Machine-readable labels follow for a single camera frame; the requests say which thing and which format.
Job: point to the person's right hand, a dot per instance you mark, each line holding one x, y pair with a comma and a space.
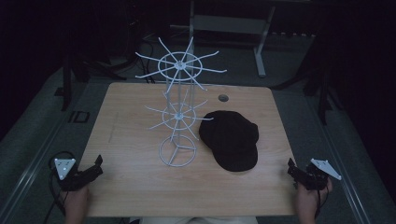
308, 202

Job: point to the dark metal stand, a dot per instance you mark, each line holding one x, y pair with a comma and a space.
322, 93
67, 84

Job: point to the grey metal table frame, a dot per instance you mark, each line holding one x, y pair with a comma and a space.
230, 25

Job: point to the black cap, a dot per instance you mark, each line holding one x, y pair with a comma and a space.
230, 140

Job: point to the person's left hand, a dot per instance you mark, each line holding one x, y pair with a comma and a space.
76, 202

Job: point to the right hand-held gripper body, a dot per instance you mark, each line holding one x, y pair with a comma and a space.
313, 179

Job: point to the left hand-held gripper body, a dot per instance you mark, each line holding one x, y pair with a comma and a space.
64, 166

